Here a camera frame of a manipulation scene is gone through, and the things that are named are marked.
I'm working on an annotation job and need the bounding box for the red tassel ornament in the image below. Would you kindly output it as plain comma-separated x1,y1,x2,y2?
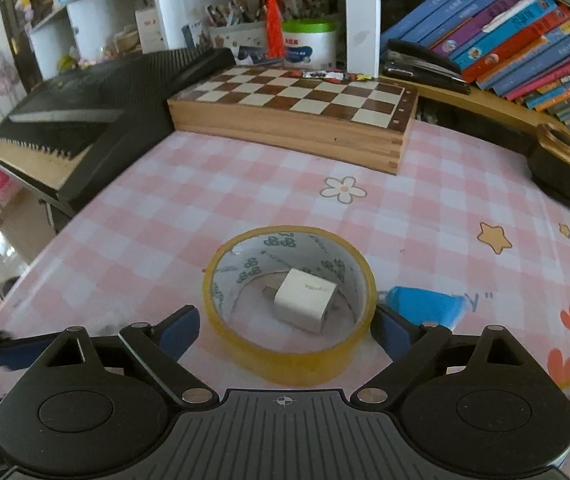
260,0,286,61

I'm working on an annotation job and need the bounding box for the yellow tape roll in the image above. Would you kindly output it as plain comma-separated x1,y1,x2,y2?
201,226,378,388

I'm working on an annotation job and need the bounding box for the desktop with pink checked cloth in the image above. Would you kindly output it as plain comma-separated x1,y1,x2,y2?
0,120,570,411

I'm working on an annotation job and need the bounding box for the pen holder with pens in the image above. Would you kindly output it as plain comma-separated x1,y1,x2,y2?
207,0,340,58

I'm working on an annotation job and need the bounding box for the white box red label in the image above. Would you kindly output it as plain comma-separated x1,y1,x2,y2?
134,7,170,53

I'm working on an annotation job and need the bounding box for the white jar green lid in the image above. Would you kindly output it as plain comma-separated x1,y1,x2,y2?
282,18,340,68

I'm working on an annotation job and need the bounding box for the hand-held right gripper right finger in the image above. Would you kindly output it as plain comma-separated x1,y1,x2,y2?
354,304,540,405

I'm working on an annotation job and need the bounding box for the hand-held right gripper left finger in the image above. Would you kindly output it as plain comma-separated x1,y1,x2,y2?
27,305,214,406

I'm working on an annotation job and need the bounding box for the blue cloth piece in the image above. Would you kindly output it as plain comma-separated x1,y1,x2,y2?
385,286,466,328

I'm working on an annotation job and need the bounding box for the row of colourful books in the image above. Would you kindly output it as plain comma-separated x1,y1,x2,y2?
382,0,570,136

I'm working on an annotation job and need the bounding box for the wooden chessboard box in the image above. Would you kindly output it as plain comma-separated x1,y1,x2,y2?
167,62,420,177

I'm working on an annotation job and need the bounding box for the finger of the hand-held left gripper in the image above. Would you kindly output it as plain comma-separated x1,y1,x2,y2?
0,317,52,376

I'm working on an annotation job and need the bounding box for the white bookshelf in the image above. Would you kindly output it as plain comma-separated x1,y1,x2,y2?
30,0,570,181

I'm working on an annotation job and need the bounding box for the black stapler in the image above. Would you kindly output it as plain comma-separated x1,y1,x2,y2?
382,38,472,95

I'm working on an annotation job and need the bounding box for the black electronic keyboard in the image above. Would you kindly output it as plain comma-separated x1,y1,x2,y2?
0,47,238,218

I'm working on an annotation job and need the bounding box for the white charger cube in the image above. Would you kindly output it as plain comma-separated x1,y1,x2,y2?
274,268,340,335

